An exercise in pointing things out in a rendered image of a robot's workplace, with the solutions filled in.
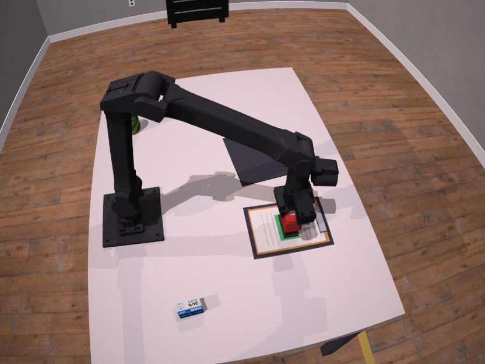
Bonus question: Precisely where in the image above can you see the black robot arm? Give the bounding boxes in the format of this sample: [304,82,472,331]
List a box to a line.
[100,71,339,236]

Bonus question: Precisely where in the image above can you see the green and yellow drink can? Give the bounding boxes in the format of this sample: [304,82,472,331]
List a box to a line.
[131,113,140,134]

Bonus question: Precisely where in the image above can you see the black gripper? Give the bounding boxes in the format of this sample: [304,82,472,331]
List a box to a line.
[273,181,315,218]

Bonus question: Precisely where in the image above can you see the red self-inking stamp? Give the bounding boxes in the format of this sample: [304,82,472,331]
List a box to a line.
[278,210,302,238]

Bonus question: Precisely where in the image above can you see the small white and blue box of staples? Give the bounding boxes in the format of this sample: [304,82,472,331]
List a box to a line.
[175,297,204,319]

